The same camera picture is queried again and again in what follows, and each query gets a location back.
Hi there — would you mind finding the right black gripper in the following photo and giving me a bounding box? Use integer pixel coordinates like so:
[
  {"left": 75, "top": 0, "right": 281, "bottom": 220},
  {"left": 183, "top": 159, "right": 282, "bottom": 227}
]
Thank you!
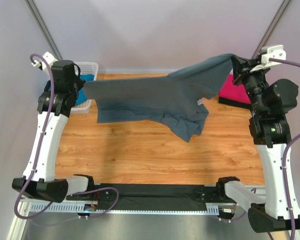
[{"left": 231, "top": 54, "right": 272, "bottom": 115}]

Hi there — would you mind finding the grey-blue t-shirt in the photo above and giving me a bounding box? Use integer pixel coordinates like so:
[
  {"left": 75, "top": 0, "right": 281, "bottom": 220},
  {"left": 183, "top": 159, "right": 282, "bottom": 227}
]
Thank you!
[{"left": 83, "top": 53, "right": 233, "bottom": 142}]

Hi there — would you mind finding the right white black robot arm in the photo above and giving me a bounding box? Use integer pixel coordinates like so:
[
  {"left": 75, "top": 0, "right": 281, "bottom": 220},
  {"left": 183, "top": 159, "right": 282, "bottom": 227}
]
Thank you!
[{"left": 215, "top": 56, "right": 300, "bottom": 233}]

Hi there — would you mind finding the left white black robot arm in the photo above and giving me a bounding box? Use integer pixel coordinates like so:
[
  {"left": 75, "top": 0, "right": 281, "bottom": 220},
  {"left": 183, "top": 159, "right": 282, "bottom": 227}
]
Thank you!
[{"left": 12, "top": 60, "right": 96, "bottom": 203}]

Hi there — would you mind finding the teal blue t-shirt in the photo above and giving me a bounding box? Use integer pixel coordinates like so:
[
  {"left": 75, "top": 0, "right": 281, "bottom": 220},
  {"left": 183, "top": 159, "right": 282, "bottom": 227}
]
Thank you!
[{"left": 44, "top": 74, "right": 95, "bottom": 106}]

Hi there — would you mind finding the white plastic laundry basket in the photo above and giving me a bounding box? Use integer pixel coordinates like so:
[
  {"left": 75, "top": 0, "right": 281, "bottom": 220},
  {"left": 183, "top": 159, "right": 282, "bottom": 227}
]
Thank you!
[{"left": 71, "top": 61, "right": 99, "bottom": 114}]

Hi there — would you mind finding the folded magenta t-shirt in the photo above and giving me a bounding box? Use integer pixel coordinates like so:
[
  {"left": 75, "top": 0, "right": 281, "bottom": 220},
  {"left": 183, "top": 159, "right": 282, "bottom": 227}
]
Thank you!
[{"left": 218, "top": 74, "right": 251, "bottom": 104}]

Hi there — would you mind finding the folded black t-shirt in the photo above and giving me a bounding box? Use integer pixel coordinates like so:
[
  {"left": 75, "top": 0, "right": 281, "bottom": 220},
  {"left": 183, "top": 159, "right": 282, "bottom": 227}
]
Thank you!
[{"left": 218, "top": 97, "right": 252, "bottom": 111}]

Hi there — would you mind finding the black base cloth strip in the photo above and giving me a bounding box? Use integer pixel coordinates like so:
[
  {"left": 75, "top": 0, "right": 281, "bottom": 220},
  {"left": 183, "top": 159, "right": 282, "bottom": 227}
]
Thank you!
[{"left": 98, "top": 183, "right": 207, "bottom": 212}]

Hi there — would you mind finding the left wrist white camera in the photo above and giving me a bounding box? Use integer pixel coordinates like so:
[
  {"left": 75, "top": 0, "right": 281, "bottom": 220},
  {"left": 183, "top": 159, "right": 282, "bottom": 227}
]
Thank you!
[{"left": 30, "top": 51, "right": 58, "bottom": 74}]

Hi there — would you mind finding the wrist white camera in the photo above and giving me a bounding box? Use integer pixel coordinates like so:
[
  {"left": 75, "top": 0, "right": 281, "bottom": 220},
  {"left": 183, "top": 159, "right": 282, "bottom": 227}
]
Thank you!
[
  {"left": 249, "top": 44, "right": 287, "bottom": 73},
  {"left": 30, "top": 51, "right": 58, "bottom": 74}
]

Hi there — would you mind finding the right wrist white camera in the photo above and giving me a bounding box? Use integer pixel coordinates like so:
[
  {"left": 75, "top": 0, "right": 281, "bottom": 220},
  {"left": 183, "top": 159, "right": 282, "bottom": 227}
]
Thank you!
[{"left": 249, "top": 44, "right": 287, "bottom": 73}]

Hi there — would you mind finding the right aluminium corner post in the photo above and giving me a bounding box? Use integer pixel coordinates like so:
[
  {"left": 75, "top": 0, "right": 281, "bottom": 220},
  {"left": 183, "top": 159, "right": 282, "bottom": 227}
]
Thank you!
[{"left": 252, "top": 0, "right": 294, "bottom": 59}]

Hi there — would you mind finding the aluminium corner post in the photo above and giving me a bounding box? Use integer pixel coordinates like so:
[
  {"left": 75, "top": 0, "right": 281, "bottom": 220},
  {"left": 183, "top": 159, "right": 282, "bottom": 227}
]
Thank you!
[
  {"left": 24, "top": 0, "right": 63, "bottom": 60},
  {"left": 252, "top": 0, "right": 294, "bottom": 59}
]

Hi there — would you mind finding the left aluminium corner post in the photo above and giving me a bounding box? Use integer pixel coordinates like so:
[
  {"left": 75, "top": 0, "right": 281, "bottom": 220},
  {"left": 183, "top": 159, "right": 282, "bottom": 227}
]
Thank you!
[{"left": 24, "top": 0, "right": 63, "bottom": 60}]

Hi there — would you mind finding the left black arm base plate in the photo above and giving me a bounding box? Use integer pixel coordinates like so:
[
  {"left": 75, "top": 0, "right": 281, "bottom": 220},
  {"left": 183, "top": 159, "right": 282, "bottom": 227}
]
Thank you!
[{"left": 66, "top": 190, "right": 116, "bottom": 202}]

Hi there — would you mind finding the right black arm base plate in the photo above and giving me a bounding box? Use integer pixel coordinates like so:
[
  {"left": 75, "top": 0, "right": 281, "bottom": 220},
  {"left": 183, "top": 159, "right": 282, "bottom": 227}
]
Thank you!
[{"left": 194, "top": 185, "right": 232, "bottom": 203}]

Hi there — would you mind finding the aluminium front rail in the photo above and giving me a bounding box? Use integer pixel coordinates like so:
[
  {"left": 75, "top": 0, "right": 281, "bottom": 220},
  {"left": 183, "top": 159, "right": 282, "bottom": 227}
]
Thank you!
[{"left": 19, "top": 184, "right": 267, "bottom": 207}]

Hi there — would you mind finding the white slotted cable duct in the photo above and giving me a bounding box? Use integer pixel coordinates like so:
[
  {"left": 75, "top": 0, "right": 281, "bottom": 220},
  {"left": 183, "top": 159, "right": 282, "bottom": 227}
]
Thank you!
[{"left": 29, "top": 202, "right": 219, "bottom": 216}]

